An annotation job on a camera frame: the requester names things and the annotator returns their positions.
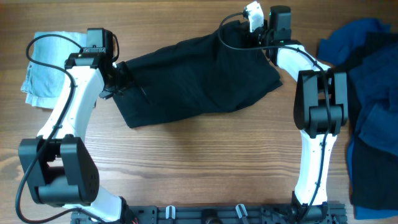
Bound blue garment in pile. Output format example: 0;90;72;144
318;18;397;220

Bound folded light blue denim shorts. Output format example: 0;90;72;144
21;31;86;109

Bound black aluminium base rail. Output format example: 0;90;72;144
70;203;348;224

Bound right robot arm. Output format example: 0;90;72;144
243;1;348;223

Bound dark garment in pile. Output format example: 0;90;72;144
336;32;397;210

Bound black shorts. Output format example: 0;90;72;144
113;21;282;128

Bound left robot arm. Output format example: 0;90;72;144
18;28;139;223

